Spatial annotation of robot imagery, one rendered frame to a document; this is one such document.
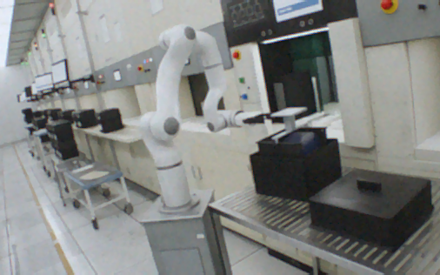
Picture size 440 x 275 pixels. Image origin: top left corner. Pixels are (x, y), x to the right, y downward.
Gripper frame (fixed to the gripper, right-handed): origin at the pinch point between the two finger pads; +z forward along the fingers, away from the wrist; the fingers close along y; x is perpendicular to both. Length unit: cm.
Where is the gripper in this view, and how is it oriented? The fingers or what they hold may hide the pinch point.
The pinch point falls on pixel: (266, 117)
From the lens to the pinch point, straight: 149.7
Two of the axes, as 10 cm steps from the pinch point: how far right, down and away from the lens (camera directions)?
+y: -7.2, 2.7, -6.4
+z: 6.7, 0.2, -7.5
